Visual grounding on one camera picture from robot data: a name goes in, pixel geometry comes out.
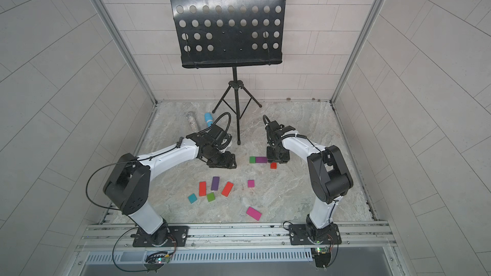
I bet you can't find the purple rectangular block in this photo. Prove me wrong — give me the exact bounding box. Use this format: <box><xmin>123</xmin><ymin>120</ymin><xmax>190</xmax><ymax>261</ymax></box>
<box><xmin>255</xmin><ymin>157</ymin><xmax>269</xmax><ymax>164</ymax></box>

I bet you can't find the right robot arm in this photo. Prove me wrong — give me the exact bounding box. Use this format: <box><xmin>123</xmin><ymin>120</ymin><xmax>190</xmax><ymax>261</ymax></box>
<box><xmin>263</xmin><ymin>115</ymin><xmax>354</xmax><ymax>244</ymax></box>

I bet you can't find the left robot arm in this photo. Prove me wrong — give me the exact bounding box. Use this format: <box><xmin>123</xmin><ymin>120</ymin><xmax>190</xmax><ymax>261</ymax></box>
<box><xmin>103</xmin><ymin>123</ymin><xmax>237</xmax><ymax>247</ymax></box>

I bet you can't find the dark purple upright block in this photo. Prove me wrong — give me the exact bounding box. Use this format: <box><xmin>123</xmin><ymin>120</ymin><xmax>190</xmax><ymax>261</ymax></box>
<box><xmin>211</xmin><ymin>176</ymin><xmax>220</xmax><ymax>191</ymax></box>

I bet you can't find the green block lower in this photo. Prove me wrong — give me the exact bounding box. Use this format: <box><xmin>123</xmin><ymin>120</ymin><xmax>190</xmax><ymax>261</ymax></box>
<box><xmin>207</xmin><ymin>192</ymin><xmax>216</xmax><ymax>202</ymax></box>

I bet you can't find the blue microphone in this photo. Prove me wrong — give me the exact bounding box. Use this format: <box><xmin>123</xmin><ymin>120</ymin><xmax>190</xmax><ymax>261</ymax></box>
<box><xmin>205</xmin><ymin>112</ymin><xmax>214</xmax><ymax>127</ymax></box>

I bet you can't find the teal square block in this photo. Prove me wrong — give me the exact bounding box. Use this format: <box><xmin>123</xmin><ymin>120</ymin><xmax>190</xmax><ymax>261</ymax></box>
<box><xmin>188</xmin><ymin>194</ymin><xmax>198</xmax><ymax>204</ymax></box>

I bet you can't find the glittery silver microphone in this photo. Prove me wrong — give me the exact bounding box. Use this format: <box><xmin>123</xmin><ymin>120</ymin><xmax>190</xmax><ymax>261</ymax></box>
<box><xmin>186</xmin><ymin>112</ymin><xmax>199</xmax><ymax>133</ymax></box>

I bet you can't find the magenta rectangular block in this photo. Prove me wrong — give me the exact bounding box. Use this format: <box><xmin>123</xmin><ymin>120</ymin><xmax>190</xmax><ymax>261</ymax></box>
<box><xmin>246</xmin><ymin>207</ymin><xmax>262</xmax><ymax>221</ymax></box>

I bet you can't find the right circuit board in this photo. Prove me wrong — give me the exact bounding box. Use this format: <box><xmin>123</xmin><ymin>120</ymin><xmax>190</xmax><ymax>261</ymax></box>
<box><xmin>311</xmin><ymin>247</ymin><xmax>332</xmax><ymax>269</ymax></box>

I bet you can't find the circuit board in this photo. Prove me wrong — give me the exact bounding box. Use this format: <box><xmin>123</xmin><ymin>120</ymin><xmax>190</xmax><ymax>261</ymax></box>
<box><xmin>144</xmin><ymin>251</ymin><xmax>173</xmax><ymax>272</ymax></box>
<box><xmin>311</xmin><ymin>247</ymin><xmax>332</xmax><ymax>269</ymax></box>

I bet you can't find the left circuit board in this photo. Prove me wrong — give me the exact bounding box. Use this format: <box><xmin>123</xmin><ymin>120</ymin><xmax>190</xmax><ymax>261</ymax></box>
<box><xmin>144</xmin><ymin>251</ymin><xmax>173</xmax><ymax>272</ymax></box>

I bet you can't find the black perforated music stand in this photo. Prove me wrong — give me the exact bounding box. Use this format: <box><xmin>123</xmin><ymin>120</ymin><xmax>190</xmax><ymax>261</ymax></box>
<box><xmin>169</xmin><ymin>0</ymin><xmax>287</xmax><ymax>146</ymax></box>

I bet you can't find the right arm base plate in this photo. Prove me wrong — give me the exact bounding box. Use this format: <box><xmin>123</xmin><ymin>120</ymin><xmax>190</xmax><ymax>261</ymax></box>
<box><xmin>288</xmin><ymin>223</ymin><xmax>342</xmax><ymax>247</ymax></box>

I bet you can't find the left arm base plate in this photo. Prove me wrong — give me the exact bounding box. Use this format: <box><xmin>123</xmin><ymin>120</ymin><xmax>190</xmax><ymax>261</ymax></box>
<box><xmin>130</xmin><ymin>224</ymin><xmax>189</xmax><ymax>247</ymax></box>

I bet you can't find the aluminium front rail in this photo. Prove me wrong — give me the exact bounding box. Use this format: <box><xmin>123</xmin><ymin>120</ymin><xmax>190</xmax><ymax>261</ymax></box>
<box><xmin>75</xmin><ymin>221</ymin><xmax>397</xmax><ymax>252</ymax></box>

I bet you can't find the left black cable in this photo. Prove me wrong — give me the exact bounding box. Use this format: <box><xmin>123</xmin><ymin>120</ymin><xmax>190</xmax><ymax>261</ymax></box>
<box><xmin>85</xmin><ymin>160</ymin><xmax>181</xmax><ymax>273</ymax></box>

